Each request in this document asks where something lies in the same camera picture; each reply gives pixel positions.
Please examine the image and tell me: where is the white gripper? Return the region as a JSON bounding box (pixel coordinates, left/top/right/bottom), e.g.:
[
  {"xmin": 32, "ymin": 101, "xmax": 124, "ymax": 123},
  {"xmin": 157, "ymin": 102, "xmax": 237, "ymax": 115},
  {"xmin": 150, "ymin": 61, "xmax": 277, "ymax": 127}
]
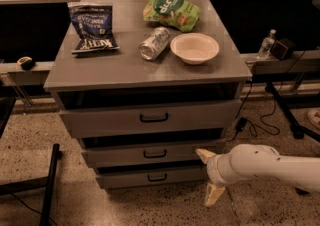
[{"xmin": 196, "ymin": 149, "xmax": 233, "ymax": 207}]

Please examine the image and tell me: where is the grey drawer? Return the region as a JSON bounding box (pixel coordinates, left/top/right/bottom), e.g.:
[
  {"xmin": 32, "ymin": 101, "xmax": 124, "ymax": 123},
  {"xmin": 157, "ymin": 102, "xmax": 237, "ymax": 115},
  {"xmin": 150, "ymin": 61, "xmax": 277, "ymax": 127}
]
[
  {"xmin": 96, "ymin": 161, "xmax": 207, "ymax": 189},
  {"xmin": 60, "ymin": 99, "xmax": 241, "ymax": 138},
  {"xmin": 80, "ymin": 138, "xmax": 227, "ymax": 169}
]

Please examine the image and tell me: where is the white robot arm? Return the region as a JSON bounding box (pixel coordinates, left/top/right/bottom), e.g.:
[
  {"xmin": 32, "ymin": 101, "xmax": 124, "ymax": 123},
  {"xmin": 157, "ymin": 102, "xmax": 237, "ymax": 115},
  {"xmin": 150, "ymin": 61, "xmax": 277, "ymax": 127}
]
[{"xmin": 196, "ymin": 144, "xmax": 320, "ymax": 207}]

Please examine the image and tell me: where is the grey bottom drawer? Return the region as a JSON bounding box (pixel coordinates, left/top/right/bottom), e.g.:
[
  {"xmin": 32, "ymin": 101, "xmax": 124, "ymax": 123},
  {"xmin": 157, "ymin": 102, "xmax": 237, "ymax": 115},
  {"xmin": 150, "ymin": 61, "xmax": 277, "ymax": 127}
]
[{"xmin": 96, "ymin": 161, "xmax": 207, "ymax": 189}]

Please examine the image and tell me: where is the grey drawer cabinet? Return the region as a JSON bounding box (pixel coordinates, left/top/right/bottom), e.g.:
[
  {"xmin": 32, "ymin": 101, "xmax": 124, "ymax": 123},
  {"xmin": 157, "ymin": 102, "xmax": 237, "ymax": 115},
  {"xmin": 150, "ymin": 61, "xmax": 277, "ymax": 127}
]
[{"xmin": 44, "ymin": 0, "xmax": 251, "ymax": 175}]

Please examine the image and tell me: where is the grey top drawer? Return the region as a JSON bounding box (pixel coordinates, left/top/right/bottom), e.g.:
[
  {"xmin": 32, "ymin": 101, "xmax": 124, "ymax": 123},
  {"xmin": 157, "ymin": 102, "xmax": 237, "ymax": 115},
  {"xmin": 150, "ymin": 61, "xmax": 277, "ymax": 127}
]
[{"xmin": 60, "ymin": 99, "xmax": 241, "ymax": 138}]

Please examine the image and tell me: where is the black tripod stand right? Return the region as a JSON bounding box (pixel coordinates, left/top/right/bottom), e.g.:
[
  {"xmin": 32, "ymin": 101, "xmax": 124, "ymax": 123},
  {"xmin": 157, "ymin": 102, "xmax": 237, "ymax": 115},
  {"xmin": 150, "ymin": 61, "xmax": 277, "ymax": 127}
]
[{"xmin": 265, "ymin": 82, "xmax": 320, "ymax": 142}]

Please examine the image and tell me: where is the white red shoe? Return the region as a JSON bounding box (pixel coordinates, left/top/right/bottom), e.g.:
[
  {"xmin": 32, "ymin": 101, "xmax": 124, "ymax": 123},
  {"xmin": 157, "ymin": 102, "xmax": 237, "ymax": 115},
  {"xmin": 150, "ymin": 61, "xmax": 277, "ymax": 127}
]
[{"xmin": 307, "ymin": 109, "xmax": 320, "ymax": 129}]

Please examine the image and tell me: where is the white bowl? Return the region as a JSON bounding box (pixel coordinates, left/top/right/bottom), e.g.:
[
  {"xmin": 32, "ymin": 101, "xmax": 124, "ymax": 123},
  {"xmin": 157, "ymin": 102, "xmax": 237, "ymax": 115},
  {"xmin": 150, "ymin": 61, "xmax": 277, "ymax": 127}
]
[{"xmin": 170, "ymin": 33, "xmax": 220, "ymax": 65}]

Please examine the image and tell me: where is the silver soda can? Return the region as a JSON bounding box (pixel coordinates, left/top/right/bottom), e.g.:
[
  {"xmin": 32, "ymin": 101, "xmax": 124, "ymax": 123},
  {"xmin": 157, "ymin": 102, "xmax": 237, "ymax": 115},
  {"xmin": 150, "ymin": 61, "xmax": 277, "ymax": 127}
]
[{"xmin": 139, "ymin": 27, "xmax": 170, "ymax": 61}]

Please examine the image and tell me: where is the clear water bottle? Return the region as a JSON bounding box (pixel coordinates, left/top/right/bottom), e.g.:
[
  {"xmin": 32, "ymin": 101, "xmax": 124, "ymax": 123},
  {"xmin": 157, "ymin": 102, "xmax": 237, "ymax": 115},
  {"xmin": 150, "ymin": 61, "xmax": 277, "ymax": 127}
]
[{"xmin": 257, "ymin": 29, "xmax": 276, "ymax": 60}]

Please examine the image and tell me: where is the small black box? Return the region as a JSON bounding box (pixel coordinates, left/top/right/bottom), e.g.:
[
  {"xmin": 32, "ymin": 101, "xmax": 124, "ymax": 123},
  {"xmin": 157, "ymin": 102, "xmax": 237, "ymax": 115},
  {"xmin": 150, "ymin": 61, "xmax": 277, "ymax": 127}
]
[{"xmin": 271, "ymin": 38, "xmax": 296, "ymax": 61}]

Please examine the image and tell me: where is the green snack bag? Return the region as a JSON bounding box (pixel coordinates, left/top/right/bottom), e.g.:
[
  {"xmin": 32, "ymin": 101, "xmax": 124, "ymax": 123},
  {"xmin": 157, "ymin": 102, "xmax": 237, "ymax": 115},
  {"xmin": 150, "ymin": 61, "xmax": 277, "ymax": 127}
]
[{"xmin": 143, "ymin": 0, "xmax": 201, "ymax": 33}]

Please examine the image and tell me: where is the blue chip bag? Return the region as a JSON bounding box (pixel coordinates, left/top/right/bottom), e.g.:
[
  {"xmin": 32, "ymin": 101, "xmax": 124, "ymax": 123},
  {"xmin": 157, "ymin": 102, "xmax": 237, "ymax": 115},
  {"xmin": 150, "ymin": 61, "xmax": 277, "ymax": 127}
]
[{"xmin": 69, "ymin": 4, "xmax": 119, "ymax": 54}]

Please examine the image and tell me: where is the black stand left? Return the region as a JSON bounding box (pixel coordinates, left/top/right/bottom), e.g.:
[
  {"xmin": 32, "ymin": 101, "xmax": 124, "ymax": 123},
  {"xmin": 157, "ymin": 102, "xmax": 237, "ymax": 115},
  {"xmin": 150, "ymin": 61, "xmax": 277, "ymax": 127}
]
[{"xmin": 0, "ymin": 98, "xmax": 62, "ymax": 226}]

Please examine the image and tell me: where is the yellow black tape measure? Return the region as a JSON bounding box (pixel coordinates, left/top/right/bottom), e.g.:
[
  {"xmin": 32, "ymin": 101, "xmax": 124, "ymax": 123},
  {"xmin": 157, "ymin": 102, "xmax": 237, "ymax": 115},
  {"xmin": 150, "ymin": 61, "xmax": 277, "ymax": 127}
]
[{"xmin": 17, "ymin": 56, "xmax": 35, "ymax": 70}]

